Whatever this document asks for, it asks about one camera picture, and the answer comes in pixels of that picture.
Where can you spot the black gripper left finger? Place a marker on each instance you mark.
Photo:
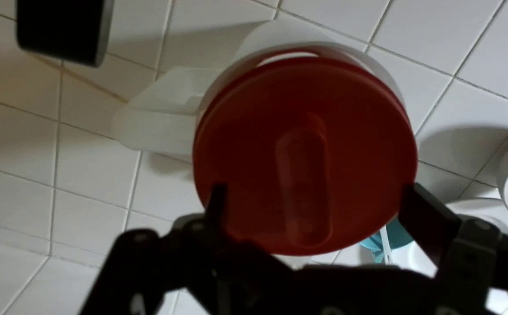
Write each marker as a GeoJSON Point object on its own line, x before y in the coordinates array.
{"type": "Point", "coordinates": [218, 212]}

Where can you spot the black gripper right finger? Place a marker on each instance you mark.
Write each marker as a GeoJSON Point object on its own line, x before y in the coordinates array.
{"type": "Point", "coordinates": [435, 228]}

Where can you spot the red cup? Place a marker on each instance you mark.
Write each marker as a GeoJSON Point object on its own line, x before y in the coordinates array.
{"type": "Point", "coordinates": [266, 146]}

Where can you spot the clear plastic jug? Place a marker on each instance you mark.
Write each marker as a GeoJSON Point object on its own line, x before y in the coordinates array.
{"type": "Point", "coordinates": [167, 111]}

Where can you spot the blue bowl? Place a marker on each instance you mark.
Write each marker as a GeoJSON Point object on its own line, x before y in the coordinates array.
{"type": "Point", "coordinates": [378, 247]}

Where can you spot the black bar camera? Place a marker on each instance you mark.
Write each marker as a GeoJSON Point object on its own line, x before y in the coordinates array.
{"type": "Point", "coordinates": [62, 28]}

